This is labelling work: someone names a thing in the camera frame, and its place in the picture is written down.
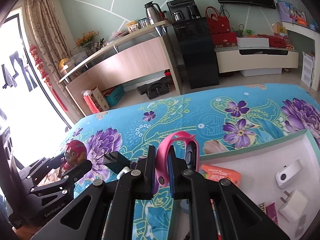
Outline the white charger cube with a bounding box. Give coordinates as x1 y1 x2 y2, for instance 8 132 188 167
278 189 308 223

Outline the cream TV console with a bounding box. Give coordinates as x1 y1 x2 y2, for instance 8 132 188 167
215 47 299 76

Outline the white small camera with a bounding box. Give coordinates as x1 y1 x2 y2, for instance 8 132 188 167
276 160 303 189

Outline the black power adapter plug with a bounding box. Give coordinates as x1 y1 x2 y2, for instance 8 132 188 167
103 151 131 174

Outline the teal cardboard box tray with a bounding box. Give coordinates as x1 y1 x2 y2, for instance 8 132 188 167
172 129 320 240

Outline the pink brown toy puppy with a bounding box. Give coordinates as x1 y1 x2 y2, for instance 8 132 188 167
59 140 87 178

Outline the steel thermos kettle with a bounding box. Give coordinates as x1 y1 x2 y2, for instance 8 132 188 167
144 1 162 24

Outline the red gift bag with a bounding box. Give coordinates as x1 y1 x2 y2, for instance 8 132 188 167
206 6 231 34

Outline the white hair claw clip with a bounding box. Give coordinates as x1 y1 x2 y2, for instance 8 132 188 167
117 166 131 180

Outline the gold patterned lighter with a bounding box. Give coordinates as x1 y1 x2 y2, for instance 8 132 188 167
257 203 267 214

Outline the red white paper bag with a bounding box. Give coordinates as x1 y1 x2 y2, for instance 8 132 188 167
81 87 110 114

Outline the floral blue table cloth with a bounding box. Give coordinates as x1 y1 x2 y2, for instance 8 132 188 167
37 83 320 240

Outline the black bag on floor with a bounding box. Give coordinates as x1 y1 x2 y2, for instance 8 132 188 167
137 76 174 99

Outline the beige patterned curtain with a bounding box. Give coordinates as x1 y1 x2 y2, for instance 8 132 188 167
24 0 84 123

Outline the black water dispenser cabinet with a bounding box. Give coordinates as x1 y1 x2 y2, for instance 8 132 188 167
167 0 219 89

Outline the red gift box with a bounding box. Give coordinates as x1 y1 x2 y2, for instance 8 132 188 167
211 32 237 48

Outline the pink smart watch band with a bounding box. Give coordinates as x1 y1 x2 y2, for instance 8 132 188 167
155 130 200 188

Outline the purple lighter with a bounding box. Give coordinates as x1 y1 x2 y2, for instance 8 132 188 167
266 203 278 225

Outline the yellow flower vase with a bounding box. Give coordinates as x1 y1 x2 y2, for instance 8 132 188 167
75 31 99 56

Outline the white flat box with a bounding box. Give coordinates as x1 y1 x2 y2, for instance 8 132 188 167
236 37 270 48

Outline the curved wooden shelf desk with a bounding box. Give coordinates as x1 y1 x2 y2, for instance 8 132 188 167
59 20 183 116

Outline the teal storage box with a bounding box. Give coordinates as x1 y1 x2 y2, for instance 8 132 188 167
103 85 125 107

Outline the red hanging chinese ornament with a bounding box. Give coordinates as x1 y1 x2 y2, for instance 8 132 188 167
29 44 68 113

